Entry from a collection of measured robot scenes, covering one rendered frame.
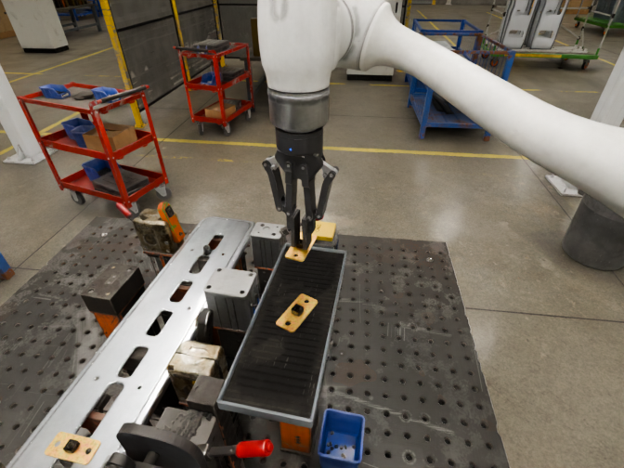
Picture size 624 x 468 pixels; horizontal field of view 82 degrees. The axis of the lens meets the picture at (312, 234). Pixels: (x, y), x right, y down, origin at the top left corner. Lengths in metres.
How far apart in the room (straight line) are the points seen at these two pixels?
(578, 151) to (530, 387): 1.78
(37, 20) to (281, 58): 10.46
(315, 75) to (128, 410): 0.66
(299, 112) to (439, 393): 0.87
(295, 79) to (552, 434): 1.89
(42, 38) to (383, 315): 10.37
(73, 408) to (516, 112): 0.86
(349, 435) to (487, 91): 0.84
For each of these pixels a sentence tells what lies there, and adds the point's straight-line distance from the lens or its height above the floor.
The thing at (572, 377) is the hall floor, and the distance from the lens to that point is 2.34.
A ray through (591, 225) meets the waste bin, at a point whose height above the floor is 0.30.
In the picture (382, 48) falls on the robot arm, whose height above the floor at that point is 1.55.
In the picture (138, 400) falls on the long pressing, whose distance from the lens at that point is 0.81.
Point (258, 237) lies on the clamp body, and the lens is 1.00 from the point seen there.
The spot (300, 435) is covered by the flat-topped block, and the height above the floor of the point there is 0.80.
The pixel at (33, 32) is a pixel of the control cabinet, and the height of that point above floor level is 0.43.
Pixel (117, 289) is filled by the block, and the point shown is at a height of 1.03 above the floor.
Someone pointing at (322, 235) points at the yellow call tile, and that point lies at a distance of 0.82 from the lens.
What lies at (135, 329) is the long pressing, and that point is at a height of 1.00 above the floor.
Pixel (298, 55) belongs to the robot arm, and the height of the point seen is 1.56.
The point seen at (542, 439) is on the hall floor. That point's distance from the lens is 2.07.
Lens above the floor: 1.66
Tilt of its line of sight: 37 degrees down
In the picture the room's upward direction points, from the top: straight up
